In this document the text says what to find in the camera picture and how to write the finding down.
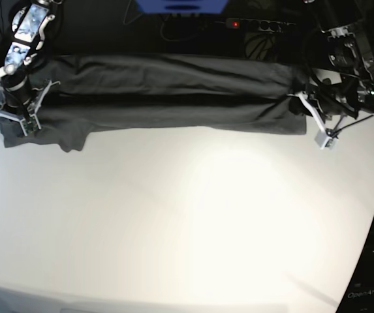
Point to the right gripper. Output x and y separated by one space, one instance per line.
19 99

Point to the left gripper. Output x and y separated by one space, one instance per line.
343 94

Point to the dark grey T-shirt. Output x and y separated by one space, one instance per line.
95 93

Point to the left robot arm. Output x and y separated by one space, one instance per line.
338 57

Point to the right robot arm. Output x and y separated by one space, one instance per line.
26 41

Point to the black power strip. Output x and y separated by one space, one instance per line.
255 25

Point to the blue box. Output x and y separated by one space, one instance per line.
182 6

